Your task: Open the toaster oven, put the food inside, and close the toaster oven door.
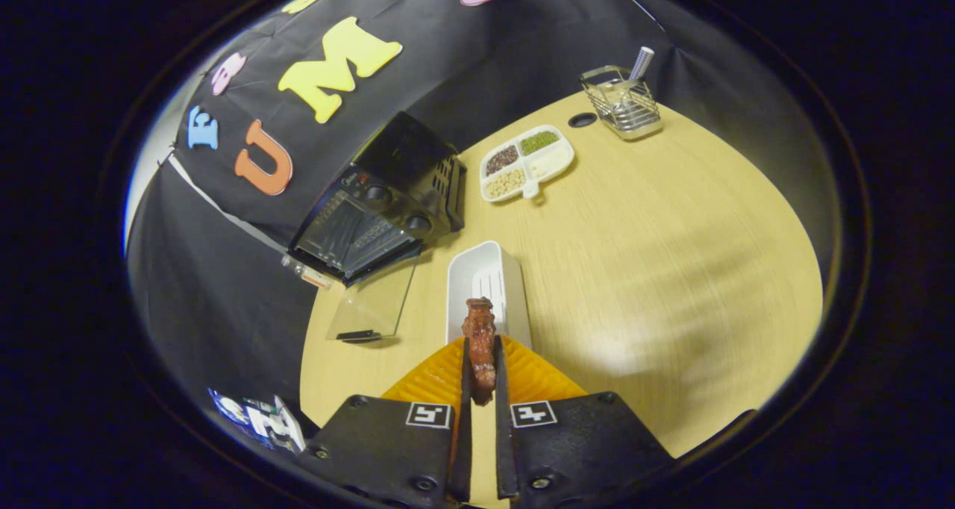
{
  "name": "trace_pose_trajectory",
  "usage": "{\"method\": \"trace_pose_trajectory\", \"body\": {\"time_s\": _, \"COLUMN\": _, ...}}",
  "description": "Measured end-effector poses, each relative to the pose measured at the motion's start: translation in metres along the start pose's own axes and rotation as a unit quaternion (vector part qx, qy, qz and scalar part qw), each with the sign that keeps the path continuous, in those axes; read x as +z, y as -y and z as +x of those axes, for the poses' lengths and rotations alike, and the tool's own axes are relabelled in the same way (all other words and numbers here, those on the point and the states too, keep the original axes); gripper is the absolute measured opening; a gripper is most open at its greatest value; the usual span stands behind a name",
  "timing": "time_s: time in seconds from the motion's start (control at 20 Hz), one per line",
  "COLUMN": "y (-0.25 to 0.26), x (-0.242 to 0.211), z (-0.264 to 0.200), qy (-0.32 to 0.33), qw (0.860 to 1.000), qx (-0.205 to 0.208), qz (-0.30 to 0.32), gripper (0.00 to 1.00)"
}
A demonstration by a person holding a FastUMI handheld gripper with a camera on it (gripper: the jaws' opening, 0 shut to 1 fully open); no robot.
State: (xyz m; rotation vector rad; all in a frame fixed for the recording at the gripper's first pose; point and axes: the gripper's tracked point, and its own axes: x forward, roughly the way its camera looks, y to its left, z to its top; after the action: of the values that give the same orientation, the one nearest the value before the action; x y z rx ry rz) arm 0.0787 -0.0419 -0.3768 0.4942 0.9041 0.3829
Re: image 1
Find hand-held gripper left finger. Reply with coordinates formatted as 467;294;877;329
297;336;475;508

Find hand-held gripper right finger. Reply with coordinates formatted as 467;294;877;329
494;335;678;509

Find brown roasted chicken wing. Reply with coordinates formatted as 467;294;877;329
462;297;498;407

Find black toaster oven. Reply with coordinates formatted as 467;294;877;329
287;111;468;343

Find blue white printed object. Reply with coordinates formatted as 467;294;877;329
207;387;307;455

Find small white rectangular dish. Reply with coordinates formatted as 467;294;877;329
445;240;533;349

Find clear bottle orange label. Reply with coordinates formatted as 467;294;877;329
281;254;333;291

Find white divided bean tray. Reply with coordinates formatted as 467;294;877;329
480;125;576;203

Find metal wire basket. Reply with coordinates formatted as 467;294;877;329
580;65;663;141

